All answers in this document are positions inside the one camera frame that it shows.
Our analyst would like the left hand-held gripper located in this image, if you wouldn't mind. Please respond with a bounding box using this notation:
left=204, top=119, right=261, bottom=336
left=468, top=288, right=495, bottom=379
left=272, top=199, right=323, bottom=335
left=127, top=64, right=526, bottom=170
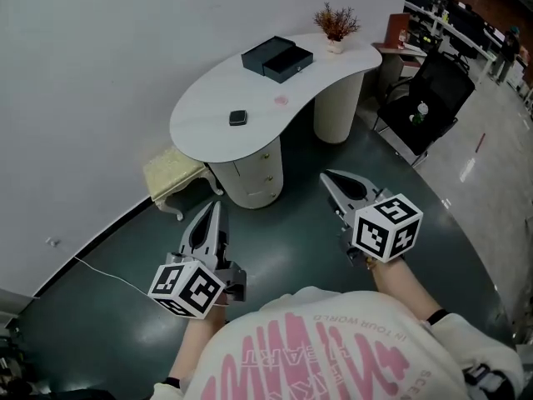
left=147, top=201, right=247, bottom=319

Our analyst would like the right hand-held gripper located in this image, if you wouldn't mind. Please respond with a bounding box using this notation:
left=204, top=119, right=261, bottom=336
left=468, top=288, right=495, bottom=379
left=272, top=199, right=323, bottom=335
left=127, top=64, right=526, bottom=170
left=319, top=168, right=424, bottom=268

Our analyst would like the black drawer box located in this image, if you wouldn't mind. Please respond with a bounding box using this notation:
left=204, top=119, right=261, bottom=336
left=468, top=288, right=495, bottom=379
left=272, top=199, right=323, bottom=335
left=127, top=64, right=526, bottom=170
left=241, top=35, right=314, bottom=84

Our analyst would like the person's left forearm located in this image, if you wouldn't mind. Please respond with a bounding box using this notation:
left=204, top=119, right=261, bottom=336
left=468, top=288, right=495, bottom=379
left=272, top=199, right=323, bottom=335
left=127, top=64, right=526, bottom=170
left=167, top=304, right=231, bottom=388

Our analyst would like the person's right forearm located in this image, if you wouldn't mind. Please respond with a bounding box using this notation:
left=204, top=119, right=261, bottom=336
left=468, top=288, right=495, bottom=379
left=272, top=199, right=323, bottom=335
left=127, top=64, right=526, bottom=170
left=369, top=255, right=449, bottom=328

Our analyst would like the cream upholstered stool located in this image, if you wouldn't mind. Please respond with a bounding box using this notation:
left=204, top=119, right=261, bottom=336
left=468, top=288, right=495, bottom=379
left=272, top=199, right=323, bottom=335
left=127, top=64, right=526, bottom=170
left=142, top=145, right=225, bottom=222

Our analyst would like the small green white bottle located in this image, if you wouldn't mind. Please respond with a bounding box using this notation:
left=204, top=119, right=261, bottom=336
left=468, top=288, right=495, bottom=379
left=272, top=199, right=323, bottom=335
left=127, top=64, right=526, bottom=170
left=409, top=101, right=431, bottom=125

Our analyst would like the white curved vanity table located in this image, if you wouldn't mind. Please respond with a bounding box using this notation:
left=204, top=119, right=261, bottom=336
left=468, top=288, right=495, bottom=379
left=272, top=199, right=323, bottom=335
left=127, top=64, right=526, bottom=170
left=169, top=32, right=383, bottom=210

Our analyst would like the black office chair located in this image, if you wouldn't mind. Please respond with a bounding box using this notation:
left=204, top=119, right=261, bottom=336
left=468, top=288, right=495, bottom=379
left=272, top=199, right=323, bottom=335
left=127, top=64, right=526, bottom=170
left=371, top=49, right=476, bottom=168

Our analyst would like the brown side desk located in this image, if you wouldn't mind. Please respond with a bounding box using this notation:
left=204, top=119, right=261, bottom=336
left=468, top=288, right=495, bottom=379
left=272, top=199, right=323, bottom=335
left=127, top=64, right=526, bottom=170
left=371, top=12, right=429, bottom=88

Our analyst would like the white shirt with pink print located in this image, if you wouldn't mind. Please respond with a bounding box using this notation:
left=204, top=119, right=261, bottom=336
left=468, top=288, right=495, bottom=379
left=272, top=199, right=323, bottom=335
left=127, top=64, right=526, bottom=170
left=152, top=285, right=526, bottom=400

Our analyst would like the black right wristband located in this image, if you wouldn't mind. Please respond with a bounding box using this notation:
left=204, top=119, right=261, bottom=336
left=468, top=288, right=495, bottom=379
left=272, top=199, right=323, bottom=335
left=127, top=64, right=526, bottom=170
left=426, top=307, right=450, bottom=327

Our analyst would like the potted reddish dried plant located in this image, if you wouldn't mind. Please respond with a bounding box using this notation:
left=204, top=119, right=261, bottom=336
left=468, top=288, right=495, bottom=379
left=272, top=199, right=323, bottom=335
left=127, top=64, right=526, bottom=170
left=312, top=2, right=362, bottom=55

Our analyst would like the row of office desks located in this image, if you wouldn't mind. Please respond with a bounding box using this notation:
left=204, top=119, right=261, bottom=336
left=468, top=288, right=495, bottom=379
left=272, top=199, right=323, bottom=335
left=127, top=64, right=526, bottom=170
left=404, top=0, right=533, bottom=99

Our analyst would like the white floor cable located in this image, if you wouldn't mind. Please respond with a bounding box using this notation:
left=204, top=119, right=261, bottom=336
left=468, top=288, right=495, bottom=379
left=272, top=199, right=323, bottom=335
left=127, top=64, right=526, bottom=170
left=73, top=255, right=152, bottom=296

